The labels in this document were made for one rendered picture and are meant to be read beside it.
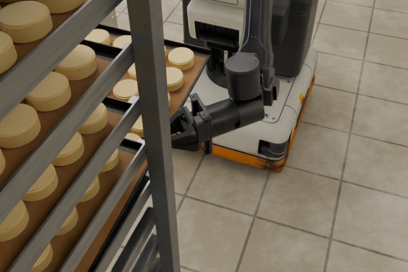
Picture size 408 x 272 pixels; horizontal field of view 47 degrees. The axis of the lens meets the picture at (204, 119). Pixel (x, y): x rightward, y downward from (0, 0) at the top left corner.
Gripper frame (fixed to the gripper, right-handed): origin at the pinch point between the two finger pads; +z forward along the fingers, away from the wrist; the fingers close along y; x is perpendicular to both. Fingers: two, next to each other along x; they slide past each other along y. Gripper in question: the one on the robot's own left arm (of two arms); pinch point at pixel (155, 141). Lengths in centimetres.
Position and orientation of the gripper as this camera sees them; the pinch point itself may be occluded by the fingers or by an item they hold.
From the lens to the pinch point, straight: 80.2
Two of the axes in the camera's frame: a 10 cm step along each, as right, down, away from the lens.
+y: 0.4, 6.5, 7.6
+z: -9.2, 3.2, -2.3
